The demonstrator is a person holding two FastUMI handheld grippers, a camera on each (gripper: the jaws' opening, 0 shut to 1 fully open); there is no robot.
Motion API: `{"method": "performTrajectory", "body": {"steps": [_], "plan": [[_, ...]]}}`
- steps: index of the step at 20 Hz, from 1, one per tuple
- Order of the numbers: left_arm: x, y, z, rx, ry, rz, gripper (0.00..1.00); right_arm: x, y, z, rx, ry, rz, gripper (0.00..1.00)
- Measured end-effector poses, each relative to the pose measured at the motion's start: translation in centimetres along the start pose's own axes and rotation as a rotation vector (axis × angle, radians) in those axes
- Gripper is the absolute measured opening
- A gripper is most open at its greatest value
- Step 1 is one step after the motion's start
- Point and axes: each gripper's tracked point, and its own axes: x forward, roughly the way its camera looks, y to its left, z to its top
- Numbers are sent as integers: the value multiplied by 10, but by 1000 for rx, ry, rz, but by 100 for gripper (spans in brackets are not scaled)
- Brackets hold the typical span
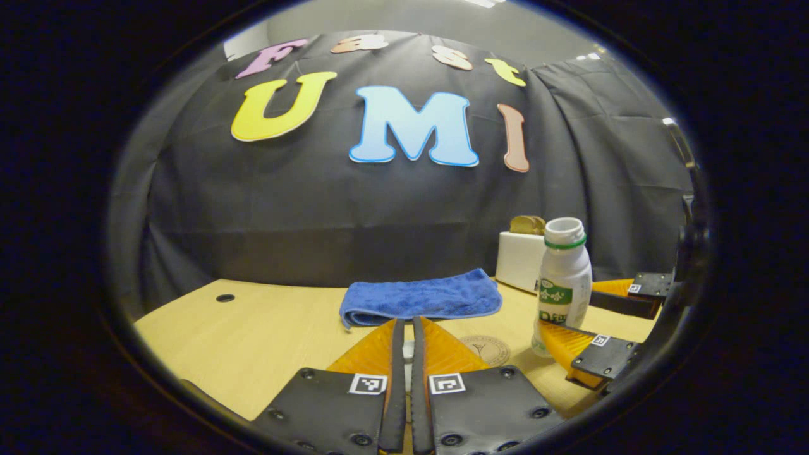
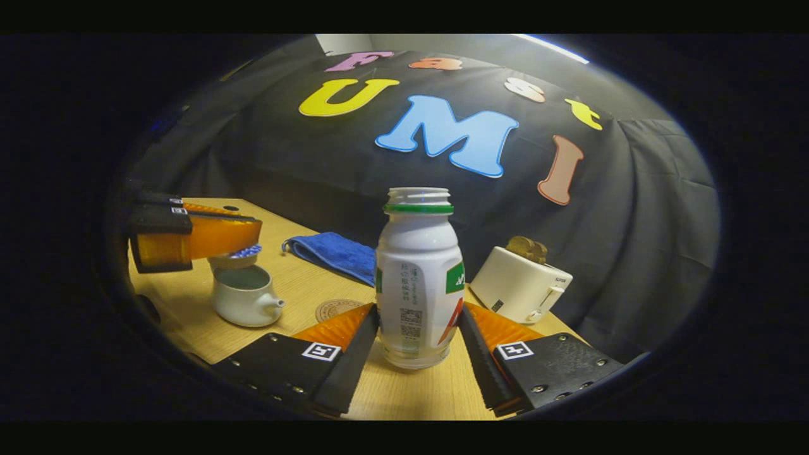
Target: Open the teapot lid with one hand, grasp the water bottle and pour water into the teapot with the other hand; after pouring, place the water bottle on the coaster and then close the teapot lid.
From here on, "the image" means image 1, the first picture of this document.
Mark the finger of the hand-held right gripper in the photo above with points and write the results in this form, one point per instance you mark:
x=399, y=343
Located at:
x=607, y=360
x=622, y=303

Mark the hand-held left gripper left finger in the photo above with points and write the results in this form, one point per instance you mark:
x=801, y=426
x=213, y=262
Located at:
x=395, y=392

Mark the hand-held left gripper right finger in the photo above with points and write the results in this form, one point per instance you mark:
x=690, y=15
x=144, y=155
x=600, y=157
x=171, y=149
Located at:
x=418, y=392

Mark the white teacup lid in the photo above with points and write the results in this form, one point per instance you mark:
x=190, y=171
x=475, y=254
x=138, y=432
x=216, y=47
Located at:
x=408, y=354

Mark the white plastic water bottle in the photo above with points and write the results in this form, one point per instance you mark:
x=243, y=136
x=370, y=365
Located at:
x=564, y=284

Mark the round wooden coaster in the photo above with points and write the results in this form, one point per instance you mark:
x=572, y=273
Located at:
x=490, y=349

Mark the blue towel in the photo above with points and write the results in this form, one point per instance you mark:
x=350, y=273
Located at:
x=420, y=297

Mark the white toaster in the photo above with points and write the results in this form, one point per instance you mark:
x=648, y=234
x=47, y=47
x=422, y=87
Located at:
x=518, y=262

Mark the brown bread slice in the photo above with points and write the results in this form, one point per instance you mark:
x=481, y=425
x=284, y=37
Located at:
x=540, y=224
x=521, y=225

